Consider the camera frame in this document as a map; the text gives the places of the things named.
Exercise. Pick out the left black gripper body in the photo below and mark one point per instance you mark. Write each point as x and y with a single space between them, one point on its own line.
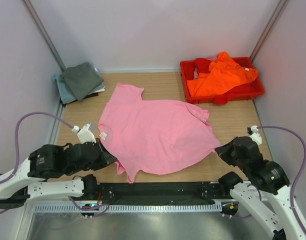
93 166

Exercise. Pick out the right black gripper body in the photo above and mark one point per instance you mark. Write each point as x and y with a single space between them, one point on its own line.
240 163

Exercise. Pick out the pink t-shirt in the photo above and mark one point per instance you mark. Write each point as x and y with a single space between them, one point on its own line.
158 137

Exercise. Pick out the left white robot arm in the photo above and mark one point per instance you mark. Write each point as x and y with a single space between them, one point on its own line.
31 180

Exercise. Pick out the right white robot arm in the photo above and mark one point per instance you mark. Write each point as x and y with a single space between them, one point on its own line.
284 219

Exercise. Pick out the black folded t-shirt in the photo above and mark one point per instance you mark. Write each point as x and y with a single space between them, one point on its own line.
91 95

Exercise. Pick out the light blue folded t-shirt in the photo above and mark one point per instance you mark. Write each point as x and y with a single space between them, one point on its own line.
65 95

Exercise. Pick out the grey folded t-shirt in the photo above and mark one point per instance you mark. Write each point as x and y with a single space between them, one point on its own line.
81 80

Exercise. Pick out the orange t-shirt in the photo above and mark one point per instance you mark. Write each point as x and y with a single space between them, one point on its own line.
217 77

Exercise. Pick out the red plastic bin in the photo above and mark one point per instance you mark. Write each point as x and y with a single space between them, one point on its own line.
192 75

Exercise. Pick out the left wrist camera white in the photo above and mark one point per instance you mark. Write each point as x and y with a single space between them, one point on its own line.
85 134

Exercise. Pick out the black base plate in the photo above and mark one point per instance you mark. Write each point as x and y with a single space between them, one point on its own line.
157 194

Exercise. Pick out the white slotted cable duct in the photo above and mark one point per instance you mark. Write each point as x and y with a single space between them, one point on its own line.
115 209

